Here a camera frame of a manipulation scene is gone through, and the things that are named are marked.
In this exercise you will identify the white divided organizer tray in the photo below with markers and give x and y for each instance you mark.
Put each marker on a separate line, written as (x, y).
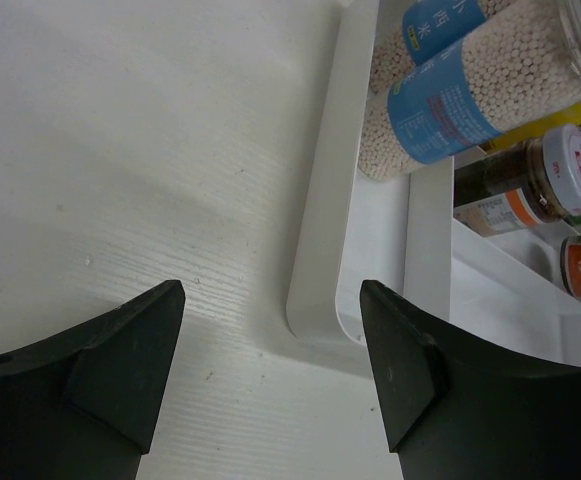
(402, 233)

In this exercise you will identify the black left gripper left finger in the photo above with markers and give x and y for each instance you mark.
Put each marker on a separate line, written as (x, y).
(84, 403)

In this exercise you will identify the small yellow label bottle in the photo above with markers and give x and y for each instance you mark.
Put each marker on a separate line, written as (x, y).
(537, 128)

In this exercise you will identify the blue label shaker jar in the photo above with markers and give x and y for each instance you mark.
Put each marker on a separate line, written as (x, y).
(425, 29)
(519, 66)

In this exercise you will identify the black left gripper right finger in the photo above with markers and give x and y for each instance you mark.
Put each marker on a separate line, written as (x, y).
(456, 406)

